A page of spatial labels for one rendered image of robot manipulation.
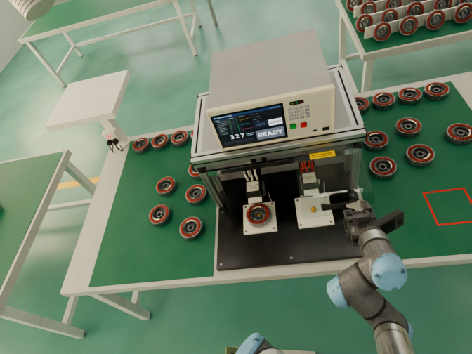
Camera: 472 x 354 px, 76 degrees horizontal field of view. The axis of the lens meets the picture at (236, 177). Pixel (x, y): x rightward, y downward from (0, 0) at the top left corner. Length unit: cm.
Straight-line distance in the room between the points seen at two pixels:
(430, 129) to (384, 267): 109
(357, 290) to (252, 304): 131
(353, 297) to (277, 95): 65
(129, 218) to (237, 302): 89
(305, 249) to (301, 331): 79
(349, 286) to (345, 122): 64
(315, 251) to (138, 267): 81
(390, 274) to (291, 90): 63
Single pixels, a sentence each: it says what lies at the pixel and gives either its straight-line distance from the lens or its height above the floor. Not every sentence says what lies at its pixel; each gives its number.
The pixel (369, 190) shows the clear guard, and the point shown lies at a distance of 111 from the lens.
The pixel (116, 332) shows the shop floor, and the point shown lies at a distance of 240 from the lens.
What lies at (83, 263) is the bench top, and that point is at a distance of 173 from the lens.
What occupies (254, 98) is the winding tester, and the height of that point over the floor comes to 132.
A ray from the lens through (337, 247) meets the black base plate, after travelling 131.
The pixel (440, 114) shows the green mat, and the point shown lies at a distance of 184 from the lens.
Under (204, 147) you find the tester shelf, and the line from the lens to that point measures 126.
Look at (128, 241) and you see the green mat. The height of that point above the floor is 75.
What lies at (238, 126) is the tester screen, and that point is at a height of 123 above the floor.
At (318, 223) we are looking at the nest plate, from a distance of 134.
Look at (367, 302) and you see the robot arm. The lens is 85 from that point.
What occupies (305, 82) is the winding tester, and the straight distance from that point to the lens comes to 109.
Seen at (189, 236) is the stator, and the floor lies 79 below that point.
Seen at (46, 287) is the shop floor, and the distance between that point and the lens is 292.
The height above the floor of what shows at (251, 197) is 88.
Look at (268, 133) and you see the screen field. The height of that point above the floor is 117.
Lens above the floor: 197
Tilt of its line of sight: 51 degrees down
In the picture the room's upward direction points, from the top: 22 degrees counter-clockwise
